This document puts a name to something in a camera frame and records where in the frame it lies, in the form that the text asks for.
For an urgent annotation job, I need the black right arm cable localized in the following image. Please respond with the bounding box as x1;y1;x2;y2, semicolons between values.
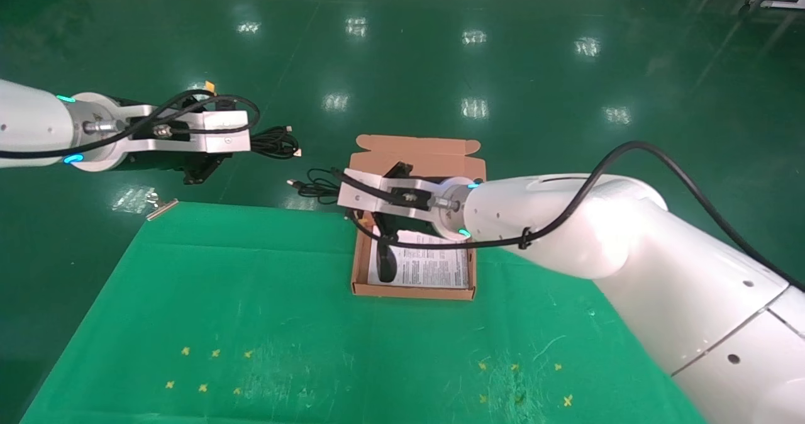
330;141;805;293

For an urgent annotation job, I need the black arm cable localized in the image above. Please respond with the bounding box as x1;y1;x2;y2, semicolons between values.
330;141;805;293
0;89;262;159

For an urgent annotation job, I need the green table cloth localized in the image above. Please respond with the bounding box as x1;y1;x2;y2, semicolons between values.
19;201;708;424

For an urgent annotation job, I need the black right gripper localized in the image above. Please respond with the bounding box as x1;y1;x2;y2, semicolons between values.
375;162;436;246

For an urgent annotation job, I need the black wired computer mouse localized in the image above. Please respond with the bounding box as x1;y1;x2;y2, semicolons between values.
287;168;399;284

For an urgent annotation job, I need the white printed instruction sheet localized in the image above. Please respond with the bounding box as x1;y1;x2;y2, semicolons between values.
367;229;470;289

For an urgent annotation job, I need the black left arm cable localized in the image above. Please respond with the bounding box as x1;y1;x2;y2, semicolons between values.
0;89;262;159

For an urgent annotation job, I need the metal binder clip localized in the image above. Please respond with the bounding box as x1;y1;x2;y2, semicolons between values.
146;199;180;221

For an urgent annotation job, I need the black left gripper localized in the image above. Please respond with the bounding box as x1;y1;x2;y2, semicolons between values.
129;150;222;186

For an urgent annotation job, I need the black data cable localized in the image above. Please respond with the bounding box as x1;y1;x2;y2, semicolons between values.
250;125;303;160

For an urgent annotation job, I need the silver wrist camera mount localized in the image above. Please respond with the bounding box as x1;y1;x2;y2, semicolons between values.
119;104;252;155
336;168;448;214

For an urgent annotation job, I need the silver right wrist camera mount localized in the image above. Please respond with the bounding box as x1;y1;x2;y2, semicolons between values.
336;168;448;214

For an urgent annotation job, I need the open cardboard box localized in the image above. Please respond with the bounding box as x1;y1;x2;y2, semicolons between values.
350;135;487;301

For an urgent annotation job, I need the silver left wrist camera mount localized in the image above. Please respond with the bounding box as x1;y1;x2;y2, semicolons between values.
119;104;252;155

